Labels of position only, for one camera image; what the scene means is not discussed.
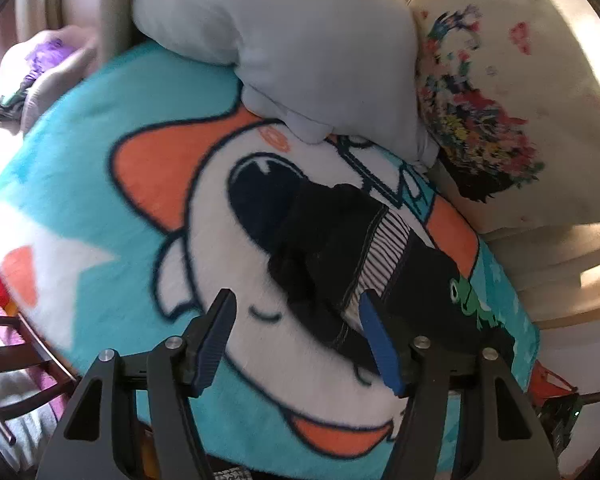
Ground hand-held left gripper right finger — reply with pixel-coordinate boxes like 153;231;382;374
358;287;563;480

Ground beige padded bed rail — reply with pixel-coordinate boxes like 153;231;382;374
480;220;600;331

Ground grey plush pillow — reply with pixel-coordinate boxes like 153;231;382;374
130;0;438;166

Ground white pink cloth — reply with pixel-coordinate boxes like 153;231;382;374
0;370;61;461

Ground beige bed post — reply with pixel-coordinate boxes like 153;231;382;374
100;0;136;66

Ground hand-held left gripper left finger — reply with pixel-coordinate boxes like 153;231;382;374
35;287;238;480

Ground pink purple clothes pile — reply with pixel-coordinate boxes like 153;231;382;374
0;25;101;131

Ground teal cartoon printed blanket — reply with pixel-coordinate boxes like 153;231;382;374
0;40;541;466

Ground dark pants with striped lining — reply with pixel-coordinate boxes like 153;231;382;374
267;180;516;376

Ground cream floral printed pillow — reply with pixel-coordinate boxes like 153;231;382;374
407;0;600;236

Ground dark wooden chair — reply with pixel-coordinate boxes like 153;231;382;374
0;312;78;446

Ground orange red cloth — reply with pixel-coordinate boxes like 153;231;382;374
527;362;578;403

